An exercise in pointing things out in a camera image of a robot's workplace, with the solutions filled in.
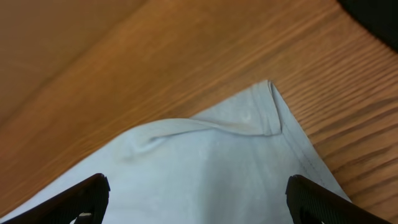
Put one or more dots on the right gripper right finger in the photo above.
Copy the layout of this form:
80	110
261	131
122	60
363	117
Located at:
310	203

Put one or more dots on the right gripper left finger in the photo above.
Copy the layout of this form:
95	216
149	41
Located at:
85	202

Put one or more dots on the light blue t-shirt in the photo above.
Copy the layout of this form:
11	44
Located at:
228	164

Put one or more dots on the black t-shirt on right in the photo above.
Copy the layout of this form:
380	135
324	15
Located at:
379	17

